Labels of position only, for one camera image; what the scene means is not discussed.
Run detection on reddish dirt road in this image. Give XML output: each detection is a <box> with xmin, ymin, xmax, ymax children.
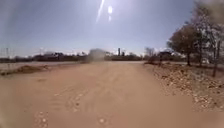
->
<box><xmin>0</xmin><ymin>60</ymin><xmax>224</xmax><ymax>128</ymax></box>

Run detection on distant low buildings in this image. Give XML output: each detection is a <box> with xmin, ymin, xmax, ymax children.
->
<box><xmin>32</xmin><ymin>51</ymin><xmax>88</xmax><ymax>62</ymax></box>

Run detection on pale flat ground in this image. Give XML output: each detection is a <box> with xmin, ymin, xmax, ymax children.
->
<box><xmin>0</xmin><ymin>60</ymin><xmax>84</xmax><ymax>70</ymax></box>

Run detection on stony dry verge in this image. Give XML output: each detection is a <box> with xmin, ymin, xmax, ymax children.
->
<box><xmin>143</xmin><ymin>61</ymin><xmax>224</xmax><ymax>112</ymax></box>

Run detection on earth bank verge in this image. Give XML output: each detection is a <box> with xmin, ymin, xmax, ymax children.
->
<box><xmin>0</xmin><ymin>63</ymin><xmax>81</xmax><ymax>77</ymax></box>

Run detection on row of bare trees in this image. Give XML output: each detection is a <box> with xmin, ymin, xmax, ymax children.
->
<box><xmin>166</xmin><ymin>0</ymin><xmax>224</xmax><ymax>78</ymax></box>

